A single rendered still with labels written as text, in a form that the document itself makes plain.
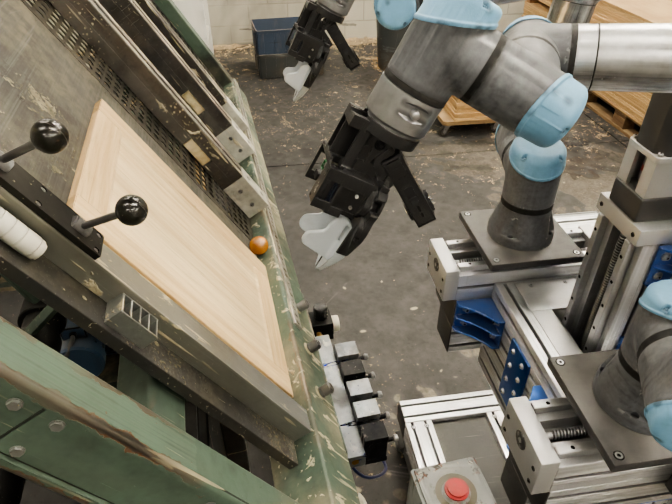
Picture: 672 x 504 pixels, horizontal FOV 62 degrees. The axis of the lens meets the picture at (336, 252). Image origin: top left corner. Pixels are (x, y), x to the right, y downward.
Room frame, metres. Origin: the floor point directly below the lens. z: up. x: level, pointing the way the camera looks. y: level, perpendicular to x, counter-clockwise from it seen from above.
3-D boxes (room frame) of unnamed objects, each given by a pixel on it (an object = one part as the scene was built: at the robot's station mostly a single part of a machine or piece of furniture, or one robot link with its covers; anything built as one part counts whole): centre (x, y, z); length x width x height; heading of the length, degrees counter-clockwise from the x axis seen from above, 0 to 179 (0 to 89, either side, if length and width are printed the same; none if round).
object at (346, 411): (0.92, -0.03, 0.69); 0.50 x 0.14 x 0.24; 13
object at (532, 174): (1.11, -0.44, 1.20); 0.13 x 0.12 x 0.14; 175
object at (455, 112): (4.12, -0.98, 0.20); 0.61 x 0.53 x 0.40; 9
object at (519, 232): (1.10, -0.44, 1.09); 0.15 x 0.15 x 0.10
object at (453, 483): (0.50, -0.20, 0.93); 0.04 x 0.04 x 0.02
